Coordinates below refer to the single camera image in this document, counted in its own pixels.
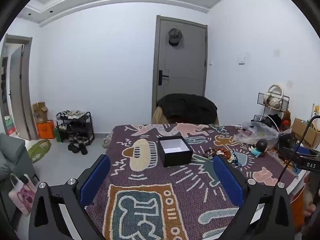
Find black wire rack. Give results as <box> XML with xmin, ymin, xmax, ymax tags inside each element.
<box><xmin>254</xmin><ymin>92</ymin><xmax>290</xmax><ymax>130</ymax></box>

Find clear plastic bag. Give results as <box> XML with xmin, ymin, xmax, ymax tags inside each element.
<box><xmin>234</xmin><ymin>120</ymin><xmax>279</xmax><ymax>145</ymax></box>

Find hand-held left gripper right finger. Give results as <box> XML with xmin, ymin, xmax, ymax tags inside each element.
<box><xmin>212</xmin><ymin>154</ymin><xmax>295</xmax><ymax>240</ymax></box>

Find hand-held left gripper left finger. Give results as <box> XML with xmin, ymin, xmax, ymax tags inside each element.
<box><xmin>29</xmin><ymin>154</ymin><xmax>112</xmax><ymax>240</ymax></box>

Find printed woven blanket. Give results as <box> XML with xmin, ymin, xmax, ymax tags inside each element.
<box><xmin>85</xmin><ymin>123</ymin><xmax>299</xmax><ymax>240</ymax></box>

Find white slippers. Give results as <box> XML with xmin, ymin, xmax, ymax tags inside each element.
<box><xmin>102</xmin><ymin>134</ymin><xmax>113</xmax><ymax>148</ymax></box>

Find green rug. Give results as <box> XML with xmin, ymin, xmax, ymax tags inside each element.
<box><xmin>27</xmin><ymin>139</ymin><xmax>52</xmax><ymax>164</ymax></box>

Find white handbag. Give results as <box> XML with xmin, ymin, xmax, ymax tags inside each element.
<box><xmin>265</xmin><ymin>84</ymin><xmax>284</xmax><ymax>109</ymax></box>

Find grey open door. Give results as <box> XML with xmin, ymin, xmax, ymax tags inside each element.
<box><xmin>0</xmin><ymin>34</ymin><xmax>39</xmax><ymax>140</ymax></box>

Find grey cap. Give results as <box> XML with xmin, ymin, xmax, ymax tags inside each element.
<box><xmin>168</xmin><ymin>27</ymin><xmax>182</xmax><ymax>47</ymax></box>

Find person's right hand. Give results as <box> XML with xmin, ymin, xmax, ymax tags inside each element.
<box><xmin>303</xmin><ymin>174</ymin><xmax>320</xmax><ymax>221</ymax></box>

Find dark-haired doll figurine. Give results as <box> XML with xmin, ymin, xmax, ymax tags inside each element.
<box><xmin>250</xmin><ymin>139</ymin><xmax>268</xmax><ymax>157</ymax></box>

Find pink printed tote bag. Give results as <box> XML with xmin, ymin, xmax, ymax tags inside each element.
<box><xmin>9</xmin><ymin>173</ymin><xmax>38</xmax><ymax>217</ymax></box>

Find green white carton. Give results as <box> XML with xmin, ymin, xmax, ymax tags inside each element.
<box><xmin>4</xmin><ymin>116</ymin><xmax>17</xmax><ymax>135</ymax></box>

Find grey sofa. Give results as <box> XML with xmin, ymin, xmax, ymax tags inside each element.
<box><xmin>0</xmin><ymin>132</ymin><xmax>39</xmax><ymax>230</ymax></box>

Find black cable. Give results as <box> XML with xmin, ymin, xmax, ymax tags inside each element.
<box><xmin>276</xmin><ymin>115</ymin><xmax>320</xmax><ymax>188</ymax></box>

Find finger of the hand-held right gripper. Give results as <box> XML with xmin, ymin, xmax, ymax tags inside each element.
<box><xmin>279</xmin><ymin>146</ymin><xmax>318</xmax><ymax>158</ymax></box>

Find black door lock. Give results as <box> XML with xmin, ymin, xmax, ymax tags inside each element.
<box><xmin>158</xmin><ymin>69</ymin><xmax>169</xmax><ymax>86</ymax></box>

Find large wooden bead bracelet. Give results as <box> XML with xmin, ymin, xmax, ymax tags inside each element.
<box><xmin>203</xmin><ymin>149</ymin><xmax>220</xmax><ymax>159</ymax></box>

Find tan chair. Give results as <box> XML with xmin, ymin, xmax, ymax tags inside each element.
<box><xmin>151</xmin><ymin>105</ymin><xmax>219</xmax><ymax>125</ymax></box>

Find brown plush toy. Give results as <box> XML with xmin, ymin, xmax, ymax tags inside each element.
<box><xmin>281</xmin><ymin>110</ymin><xmax>292</xmax><ymax>130</ymax></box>

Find orange box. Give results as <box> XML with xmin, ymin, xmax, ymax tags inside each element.
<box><xmin>37</xmin><ymin>120</ymin><xmax>55</xmax><ymax>139</ymax></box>

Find brown cardboard box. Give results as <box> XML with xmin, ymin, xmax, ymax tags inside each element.
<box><xmin>291</xmin><ymin>117</ymin><xmax>320</xmax><ymax>148</ymax></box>

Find open cardboard box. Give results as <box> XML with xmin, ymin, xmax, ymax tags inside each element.
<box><xmin>32</xmin><ymin>102</ymin><xmax>49</xmax><ymax>123</ymax></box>

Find black jewelry box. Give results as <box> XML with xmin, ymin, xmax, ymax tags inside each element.
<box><xmin>157</xmin><ymin>135</ymin><xmax>193</xmax><ymax>167</ymax></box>

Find black shoe rack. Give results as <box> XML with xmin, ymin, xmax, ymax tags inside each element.
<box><xmin>55</xmin><ymin>110</ymin><xmax>95</xmax><ymax>145</ymax></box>

